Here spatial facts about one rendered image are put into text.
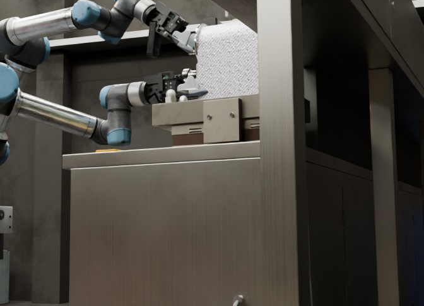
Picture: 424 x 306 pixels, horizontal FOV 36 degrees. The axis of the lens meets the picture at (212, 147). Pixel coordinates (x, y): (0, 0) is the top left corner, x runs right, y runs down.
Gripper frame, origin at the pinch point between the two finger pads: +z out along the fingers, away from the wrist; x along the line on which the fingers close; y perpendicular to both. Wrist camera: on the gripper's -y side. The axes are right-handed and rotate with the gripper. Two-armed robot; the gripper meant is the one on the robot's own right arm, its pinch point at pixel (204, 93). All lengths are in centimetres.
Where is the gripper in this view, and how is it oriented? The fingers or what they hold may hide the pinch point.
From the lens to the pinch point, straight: 197.2
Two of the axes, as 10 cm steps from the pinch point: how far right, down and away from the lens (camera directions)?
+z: 9.1, -0.6, -4.2
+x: 4.2, 1.1, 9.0
